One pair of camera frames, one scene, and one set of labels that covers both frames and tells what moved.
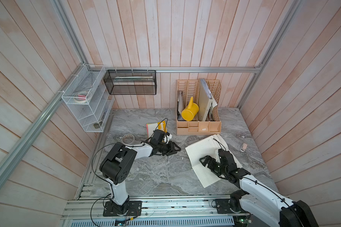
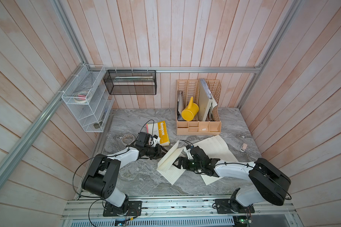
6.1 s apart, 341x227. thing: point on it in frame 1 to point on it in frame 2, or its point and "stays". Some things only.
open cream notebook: x=208 y=147 stays
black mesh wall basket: x=131 y=82 stays
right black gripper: x=208 y=158 to x=180 y=163
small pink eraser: x=244 y=147 stays
